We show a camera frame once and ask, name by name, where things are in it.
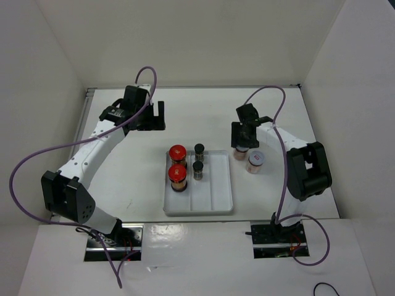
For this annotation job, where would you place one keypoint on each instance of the red lid sauce jar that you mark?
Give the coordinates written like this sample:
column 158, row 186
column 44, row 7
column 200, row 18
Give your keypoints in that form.
column 177, row 175
column 177, row 154

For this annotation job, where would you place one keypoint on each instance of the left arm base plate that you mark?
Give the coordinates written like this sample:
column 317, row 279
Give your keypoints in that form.
column 129, row 246

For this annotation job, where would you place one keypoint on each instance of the black lid pepper bottle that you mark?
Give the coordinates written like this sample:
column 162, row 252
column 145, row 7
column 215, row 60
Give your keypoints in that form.
column 199, row 152
column 198, row 170

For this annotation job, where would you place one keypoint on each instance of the white lid spice jar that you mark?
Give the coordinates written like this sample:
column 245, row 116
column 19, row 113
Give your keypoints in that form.
column 240, row 153
column 255, row 161

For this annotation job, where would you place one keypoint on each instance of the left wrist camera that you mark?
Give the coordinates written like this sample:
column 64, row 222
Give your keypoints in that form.
column 147, row 87

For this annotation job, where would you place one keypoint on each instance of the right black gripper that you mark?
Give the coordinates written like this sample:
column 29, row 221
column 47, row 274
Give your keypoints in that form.
column 236, row 127

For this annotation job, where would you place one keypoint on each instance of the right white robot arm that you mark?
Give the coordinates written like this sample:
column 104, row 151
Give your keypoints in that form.
column 307, row 171

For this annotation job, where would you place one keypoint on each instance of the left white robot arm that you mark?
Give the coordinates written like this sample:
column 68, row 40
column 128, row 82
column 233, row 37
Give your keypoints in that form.
column 66, row 190

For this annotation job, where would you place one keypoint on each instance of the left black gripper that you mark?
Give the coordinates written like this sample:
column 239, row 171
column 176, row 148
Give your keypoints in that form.
column 155, row 123

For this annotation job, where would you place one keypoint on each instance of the white divided tray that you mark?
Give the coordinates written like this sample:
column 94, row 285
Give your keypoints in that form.
column 209, row 196

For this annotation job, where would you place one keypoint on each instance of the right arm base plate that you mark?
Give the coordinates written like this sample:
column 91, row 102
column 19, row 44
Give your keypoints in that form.
column 272, row 241

